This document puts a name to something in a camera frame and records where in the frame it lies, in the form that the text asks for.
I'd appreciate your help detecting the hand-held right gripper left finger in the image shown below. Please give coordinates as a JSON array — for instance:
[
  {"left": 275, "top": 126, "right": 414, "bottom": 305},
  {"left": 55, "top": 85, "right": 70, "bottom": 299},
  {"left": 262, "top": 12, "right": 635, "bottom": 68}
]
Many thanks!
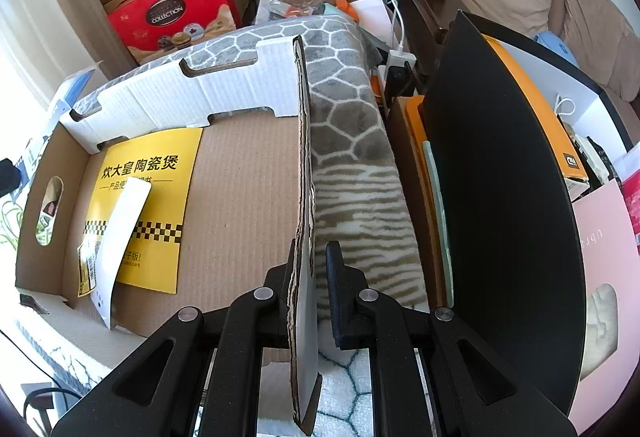
[{"left": 50, "top": 238, "right": 296, "bottom": 437}]

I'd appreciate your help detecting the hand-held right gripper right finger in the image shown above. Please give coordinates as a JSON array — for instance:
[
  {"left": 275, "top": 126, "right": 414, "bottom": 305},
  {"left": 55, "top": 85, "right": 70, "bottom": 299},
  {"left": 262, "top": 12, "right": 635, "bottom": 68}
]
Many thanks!
[{"left": 325, "top": 241, "right": 584, "bottom": 437}]

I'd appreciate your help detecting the large cardboard box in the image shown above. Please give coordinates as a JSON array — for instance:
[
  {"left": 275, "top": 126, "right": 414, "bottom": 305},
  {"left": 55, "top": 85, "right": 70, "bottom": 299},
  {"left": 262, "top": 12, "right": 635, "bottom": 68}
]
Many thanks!
[{"left": 15, "top": 34, "right": 326, "bottom": 436}]

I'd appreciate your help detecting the grey patterned blanket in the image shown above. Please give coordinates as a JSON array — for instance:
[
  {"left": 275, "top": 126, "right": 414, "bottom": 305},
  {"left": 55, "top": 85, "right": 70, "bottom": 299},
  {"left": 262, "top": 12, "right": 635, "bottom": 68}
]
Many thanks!
[{"left": 70, "top": 11, "right": 437, "bottom": 437}]

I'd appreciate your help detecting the white paper slip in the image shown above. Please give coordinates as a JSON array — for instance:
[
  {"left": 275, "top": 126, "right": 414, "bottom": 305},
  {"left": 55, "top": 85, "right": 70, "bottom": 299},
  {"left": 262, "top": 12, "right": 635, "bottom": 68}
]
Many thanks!
[{"left": 91, "top": 180, "right": 153, "bottom": 330}]

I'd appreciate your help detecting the orange flat box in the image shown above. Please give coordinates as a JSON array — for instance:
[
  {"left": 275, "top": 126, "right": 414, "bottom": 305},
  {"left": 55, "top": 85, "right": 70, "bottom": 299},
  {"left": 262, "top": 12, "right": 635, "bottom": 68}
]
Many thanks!
[{"left": 404, "top": 96, "right": 455, "bottom": 309}]

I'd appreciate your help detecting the yellow instruction booklet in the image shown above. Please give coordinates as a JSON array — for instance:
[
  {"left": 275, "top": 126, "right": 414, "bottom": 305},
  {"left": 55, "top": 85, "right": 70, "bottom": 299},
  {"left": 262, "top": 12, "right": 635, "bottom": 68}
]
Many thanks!
[{"left": 77, "top": 127, "right": 204, "bottom": 295}]

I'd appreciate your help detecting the black and orange box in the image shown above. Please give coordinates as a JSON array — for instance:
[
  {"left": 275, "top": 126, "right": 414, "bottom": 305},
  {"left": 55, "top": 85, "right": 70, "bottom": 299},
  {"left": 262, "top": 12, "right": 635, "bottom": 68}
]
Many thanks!
[{"left": 422, "top": 9, "right": 592, "bottom": 420}]

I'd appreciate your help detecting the black power adapter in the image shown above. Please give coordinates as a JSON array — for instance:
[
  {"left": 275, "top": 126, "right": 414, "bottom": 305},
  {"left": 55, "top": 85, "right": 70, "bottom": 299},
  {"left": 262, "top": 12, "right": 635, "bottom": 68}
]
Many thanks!
[{"left": 384, "top": 64, "right": 417, "bottom": 98}]

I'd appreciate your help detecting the white charger adapter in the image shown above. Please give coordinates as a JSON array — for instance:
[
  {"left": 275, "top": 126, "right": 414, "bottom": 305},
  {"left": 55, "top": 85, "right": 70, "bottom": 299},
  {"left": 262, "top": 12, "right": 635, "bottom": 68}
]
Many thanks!
[{"left": 387, "top": 49, "right": 417, "bottom": 68}]

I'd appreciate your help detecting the small cluttered cardboard box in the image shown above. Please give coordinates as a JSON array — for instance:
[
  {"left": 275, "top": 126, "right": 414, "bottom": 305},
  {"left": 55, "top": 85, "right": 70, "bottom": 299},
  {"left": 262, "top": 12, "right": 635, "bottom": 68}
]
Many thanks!
[{"left": 252, "top": 0, "right": 396, "bottom": 42}]

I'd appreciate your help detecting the pink box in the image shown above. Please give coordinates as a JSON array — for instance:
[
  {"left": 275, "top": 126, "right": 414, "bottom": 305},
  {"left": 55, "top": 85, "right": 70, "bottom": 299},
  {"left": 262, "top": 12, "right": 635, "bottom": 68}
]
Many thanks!
[{"left": 569, "top": 178, "right": 640, "bottom": 436}]

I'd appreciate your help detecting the brown sofa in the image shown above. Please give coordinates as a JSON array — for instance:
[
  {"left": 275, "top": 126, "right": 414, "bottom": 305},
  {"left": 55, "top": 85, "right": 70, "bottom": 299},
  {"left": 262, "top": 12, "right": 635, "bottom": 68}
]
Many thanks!
[{"left": 385, "top": 0, "right": 640, "bottom": 104}]

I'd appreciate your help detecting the blue and white box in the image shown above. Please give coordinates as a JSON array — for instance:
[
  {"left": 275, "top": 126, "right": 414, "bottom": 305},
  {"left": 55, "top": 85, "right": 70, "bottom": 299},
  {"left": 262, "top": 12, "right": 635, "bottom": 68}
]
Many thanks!
[{"left": 46, "top": 62, "right": 102, "bottom": 154}]

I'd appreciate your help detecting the red cookie gift box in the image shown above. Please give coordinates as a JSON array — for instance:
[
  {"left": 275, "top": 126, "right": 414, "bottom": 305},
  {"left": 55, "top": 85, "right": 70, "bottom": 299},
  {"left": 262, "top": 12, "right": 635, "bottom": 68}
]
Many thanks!
[{"left": 106, "top": 0, "right": 241, "bottom": 66}]

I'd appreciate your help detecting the black cable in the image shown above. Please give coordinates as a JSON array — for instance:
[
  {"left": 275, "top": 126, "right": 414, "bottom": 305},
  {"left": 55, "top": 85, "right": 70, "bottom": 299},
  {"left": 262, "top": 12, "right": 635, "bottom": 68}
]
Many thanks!
[{"left": 22, "top": 382, "right": 67, "bottom": 437}]

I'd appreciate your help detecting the white cable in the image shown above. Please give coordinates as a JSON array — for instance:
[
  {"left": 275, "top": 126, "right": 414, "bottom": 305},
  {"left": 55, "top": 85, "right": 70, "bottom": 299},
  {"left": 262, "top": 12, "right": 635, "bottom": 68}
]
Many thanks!
[{"left": 369, "top": 0, "right": 409, "bottom": 52}]

